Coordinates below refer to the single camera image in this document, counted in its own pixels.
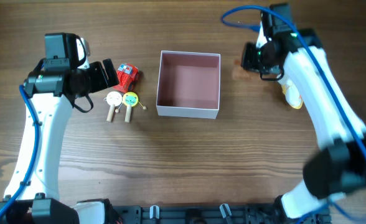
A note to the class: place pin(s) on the pink white cardboard box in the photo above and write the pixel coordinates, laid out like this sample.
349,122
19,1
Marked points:
188,84

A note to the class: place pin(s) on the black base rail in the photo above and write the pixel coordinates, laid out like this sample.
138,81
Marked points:
264,213

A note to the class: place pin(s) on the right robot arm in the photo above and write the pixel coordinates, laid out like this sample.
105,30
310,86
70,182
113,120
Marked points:
295,58

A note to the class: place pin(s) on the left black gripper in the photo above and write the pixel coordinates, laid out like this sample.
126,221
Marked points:
102,81

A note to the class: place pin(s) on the brown plush bear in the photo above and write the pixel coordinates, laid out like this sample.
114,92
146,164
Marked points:
238,73

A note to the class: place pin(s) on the red toy fire truck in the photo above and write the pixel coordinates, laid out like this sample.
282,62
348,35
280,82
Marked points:
127,75

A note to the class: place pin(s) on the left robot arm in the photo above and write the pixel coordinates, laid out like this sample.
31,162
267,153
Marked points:
49,93

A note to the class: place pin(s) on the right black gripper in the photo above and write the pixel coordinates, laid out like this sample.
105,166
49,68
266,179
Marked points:
246,63

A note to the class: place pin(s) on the yellow wooden rattle drum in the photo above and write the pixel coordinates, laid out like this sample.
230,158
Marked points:
130,100

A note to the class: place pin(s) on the white wooden rattle drum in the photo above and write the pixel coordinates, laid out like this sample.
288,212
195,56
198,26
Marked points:
114,99

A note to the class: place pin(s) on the white orange plush duck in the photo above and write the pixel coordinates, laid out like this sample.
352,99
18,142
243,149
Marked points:
291,93

